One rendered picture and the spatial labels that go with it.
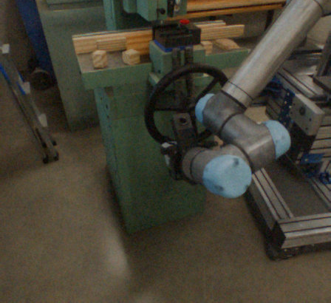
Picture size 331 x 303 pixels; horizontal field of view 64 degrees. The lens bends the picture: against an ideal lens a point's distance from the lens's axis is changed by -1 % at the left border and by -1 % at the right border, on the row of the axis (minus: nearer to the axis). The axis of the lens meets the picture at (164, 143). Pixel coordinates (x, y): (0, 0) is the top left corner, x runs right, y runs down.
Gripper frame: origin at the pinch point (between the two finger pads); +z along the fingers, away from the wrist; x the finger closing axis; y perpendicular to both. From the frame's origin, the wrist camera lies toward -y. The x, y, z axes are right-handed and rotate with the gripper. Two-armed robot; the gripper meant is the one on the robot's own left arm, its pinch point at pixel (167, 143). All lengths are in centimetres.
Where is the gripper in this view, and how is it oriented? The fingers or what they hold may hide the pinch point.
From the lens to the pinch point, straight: 78.8
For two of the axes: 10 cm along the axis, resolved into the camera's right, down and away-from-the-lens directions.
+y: 1.6, 9.7, 1.7
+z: -3.1, -1.2, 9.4
